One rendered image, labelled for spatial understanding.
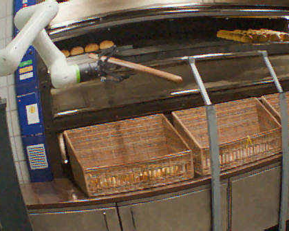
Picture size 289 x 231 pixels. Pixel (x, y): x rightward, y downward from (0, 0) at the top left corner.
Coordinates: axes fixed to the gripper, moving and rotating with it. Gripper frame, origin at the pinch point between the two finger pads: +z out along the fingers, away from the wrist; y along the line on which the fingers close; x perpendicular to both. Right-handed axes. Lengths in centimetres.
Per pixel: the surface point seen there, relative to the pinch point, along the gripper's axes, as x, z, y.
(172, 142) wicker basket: -39, 25, 47
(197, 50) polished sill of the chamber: -52, 54, 3
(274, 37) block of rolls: -62, 121, 0
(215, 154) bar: 4, 32, 51
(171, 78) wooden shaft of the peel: 73, -7, 5
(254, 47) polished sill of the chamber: -49, 94, 5
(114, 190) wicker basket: -10, -17, 60
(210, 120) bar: 5.2, 31.4, 34.3
